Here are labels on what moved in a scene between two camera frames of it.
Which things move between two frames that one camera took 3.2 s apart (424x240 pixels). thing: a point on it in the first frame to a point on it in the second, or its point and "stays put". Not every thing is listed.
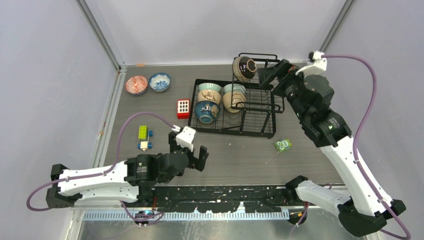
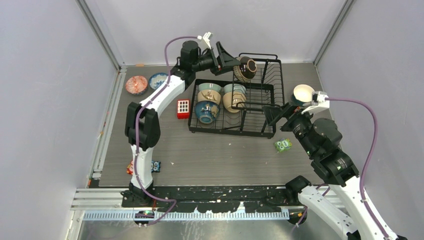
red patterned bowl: (136, 85) stays put
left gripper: (198, 163) to (227, 62)
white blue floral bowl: (159, 82) stays put
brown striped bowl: (243, 68) stays put
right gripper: (266, 75) to (272, 112)
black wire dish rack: (244, 105) stays put
